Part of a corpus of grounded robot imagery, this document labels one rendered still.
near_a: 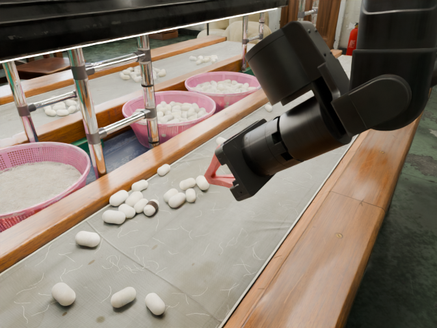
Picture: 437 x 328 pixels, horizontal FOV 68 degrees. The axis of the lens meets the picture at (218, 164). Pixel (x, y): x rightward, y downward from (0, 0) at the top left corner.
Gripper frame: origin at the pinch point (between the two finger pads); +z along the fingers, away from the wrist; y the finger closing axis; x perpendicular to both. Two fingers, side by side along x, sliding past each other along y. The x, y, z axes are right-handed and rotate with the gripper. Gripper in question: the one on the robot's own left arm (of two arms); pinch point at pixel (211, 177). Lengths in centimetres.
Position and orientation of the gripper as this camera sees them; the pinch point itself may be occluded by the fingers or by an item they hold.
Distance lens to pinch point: 45.2
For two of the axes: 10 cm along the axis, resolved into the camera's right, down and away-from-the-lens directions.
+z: -6.4, 3.3, 7.0
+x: 5.2, 8.5, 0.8
